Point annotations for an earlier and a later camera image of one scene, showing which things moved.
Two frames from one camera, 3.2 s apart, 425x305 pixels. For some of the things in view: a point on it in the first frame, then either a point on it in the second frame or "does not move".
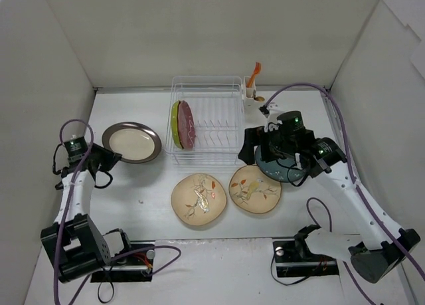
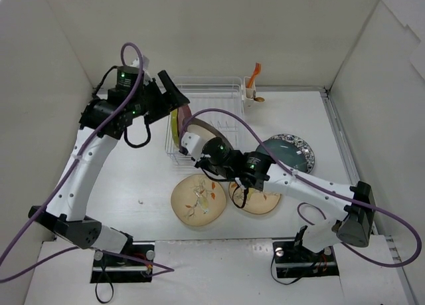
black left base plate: x=136 y=265 does not move
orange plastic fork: x=256 y=71 does not move
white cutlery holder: x=248 y=92 does not move
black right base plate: x=293 y=258 does not move
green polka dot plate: x=174 y=120 does not move
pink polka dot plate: x=186 y=125 does not move
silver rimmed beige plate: x=135 y=142 → x=206 y=129
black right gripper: x=252 y=143 → x=202 y=162
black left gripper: x=108 y=159 → x=159 y=97
